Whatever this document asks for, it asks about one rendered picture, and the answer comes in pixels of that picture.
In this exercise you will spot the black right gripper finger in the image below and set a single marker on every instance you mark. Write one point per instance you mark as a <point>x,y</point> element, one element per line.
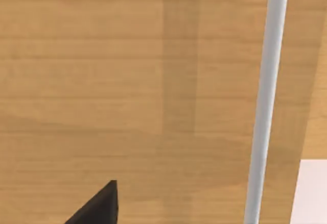
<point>102,206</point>

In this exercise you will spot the wooden door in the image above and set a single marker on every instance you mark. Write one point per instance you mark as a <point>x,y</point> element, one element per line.
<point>127,81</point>

